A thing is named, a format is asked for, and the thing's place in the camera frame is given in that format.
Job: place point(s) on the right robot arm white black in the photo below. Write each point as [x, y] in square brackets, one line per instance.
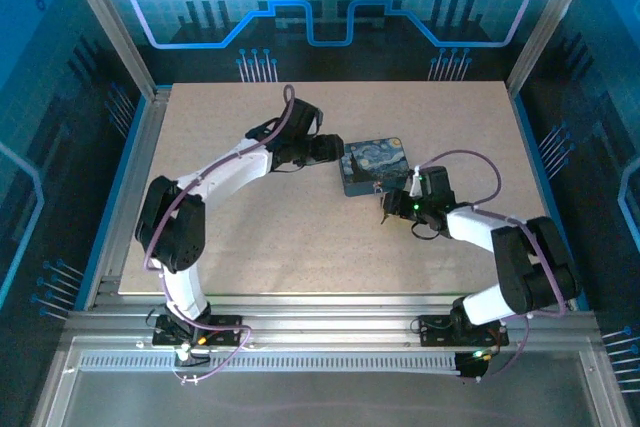
[470, 224]

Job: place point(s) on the aluminium table side rail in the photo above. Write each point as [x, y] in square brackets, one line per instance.
[125, 202]

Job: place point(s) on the small metal padlock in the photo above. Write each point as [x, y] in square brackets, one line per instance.
[377, 185]

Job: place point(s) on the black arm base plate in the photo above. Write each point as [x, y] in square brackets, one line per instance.
[225, 324]
[435, 329]

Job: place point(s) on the starry night print tin box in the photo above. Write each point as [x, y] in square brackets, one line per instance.
[370, 162]

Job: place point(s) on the aluminium table front beam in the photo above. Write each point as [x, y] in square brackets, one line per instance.
[325, 317]

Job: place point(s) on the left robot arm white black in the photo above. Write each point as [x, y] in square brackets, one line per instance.
[230, 167]

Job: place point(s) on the aluminium frame post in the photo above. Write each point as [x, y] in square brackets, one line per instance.
[107, 22]
[550, 12]

